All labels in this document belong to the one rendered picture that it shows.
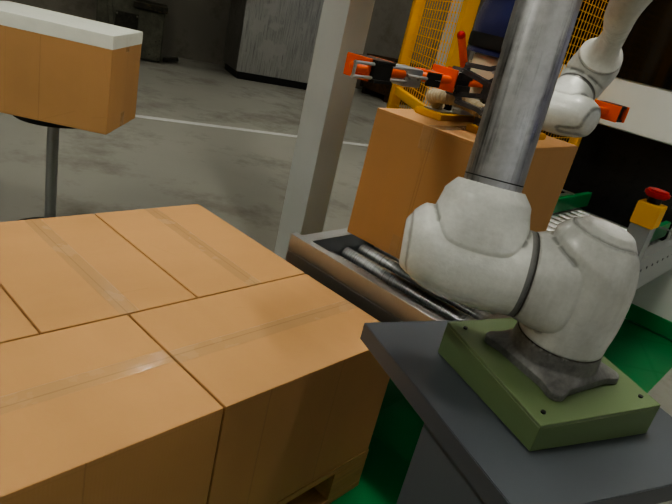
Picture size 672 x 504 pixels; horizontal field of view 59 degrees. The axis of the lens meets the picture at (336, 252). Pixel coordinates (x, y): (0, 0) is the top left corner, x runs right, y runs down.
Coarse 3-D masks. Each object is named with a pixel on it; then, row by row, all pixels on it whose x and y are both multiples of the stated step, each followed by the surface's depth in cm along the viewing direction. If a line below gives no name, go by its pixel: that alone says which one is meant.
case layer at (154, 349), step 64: (0, 256) 153; (64, 256) 160; (128, 256) 169; (192, 256) 178; (256, 256) 188; (0, 320) 128; (64, 320) 133; (128, 320) 139; (192, 320) 145; (256, 320) 152; (320, 320) 159; (0, 384) 110; (64, 384) 114; (128, 384) 118; (192, 384) 123; (256, 384) 127; (320, 384) 141; (384, 384) 166; (0, 448) 97; (64, 448) 100; (128, 448) 104; (192, 448) 116; (256, 448) 133; (320, 448) 155
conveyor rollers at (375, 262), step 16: (576, 208) 349; (656, 240) 322; (352, 256) 207; (368, 256) 213; (384, 256) 211; (368, 272) 194; (384, 272) 199; (400, 272) 205; (400, 288) 194; (416, 288) 192; (432, 304) 186; (448, 304) 185; (448, 320) 175
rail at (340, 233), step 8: (320, 232) 206; (328, 232) 207; (336, 232) 209; (344, 232) 211; (312, 240) 197; (320, 240) 199; (328, 240) 203; (336, 240) 206; (344, 240) 209; (352, 240) 213; (360, 240) 216; (328, 248) 205; (336, 248) 208; (344, 248) 211; (352, 248) 215
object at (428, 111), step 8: (416, 112) 181; (424, 112) 179; (432, 112) 177; (440, 112) 178; (448, 112) 180; (440, 120) 176; (448, 120) 179; (456, 120) 182; (464, 120) 186; (472, 120) 189
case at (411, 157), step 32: (384, 128) 172; (416, 128) 165; (448, 128) 165; (384, 160) 174; (416, 160) 167; (448, 160) 160; (544, 160) 178; (384, 192) 176; (416, 192) 168; (544, 192) 189; (352, 224) 186; (384, 224) 177; (544, 224) 202
